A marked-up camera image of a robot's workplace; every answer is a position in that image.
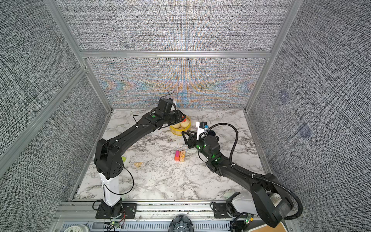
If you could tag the wooden board corner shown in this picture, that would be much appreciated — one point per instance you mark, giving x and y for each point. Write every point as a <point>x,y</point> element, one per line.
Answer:
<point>266,228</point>

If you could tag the yellow bamboo steamer basket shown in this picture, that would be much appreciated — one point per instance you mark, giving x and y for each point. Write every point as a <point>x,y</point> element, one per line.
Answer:
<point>177,129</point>

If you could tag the plain natural wood block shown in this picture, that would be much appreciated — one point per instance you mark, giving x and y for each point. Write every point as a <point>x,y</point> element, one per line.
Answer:
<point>182,156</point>

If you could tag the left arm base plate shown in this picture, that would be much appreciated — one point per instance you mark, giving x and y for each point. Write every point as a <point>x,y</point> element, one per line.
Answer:
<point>118,211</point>

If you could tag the dark blue mug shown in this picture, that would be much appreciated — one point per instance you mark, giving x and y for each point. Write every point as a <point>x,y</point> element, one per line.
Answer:
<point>211,133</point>

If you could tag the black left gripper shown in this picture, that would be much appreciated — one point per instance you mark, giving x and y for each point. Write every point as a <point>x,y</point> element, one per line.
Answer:
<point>179,118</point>

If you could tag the patterned natural wood block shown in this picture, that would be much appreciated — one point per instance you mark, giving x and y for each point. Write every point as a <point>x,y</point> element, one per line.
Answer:
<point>138,164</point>

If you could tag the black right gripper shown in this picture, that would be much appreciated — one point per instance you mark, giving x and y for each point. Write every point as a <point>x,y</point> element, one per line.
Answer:
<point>192,138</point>

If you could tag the right steamed bun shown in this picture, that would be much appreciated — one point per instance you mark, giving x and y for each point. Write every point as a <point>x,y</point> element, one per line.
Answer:
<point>184,124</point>

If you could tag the white clock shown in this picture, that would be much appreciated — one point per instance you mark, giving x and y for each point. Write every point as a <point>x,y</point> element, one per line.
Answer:
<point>77,228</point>

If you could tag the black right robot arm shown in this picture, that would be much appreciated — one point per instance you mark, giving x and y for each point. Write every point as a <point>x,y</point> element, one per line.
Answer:
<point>273,201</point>

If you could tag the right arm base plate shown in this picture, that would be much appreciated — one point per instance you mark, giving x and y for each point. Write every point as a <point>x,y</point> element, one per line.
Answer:
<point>220,210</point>

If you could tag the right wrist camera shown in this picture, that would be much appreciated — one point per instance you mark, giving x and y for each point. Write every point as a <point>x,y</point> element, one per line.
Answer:
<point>202,128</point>

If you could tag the aluminium front rail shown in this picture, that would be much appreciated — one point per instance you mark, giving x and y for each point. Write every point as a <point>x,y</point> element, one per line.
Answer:
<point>141,210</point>

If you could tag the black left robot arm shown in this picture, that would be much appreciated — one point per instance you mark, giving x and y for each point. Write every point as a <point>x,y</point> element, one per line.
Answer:
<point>108,155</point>

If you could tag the orange wood block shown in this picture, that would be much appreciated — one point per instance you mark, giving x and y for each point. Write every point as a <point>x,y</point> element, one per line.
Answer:
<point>177,156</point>

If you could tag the black round knob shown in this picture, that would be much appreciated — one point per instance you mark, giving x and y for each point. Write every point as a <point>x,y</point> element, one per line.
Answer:
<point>181,223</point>

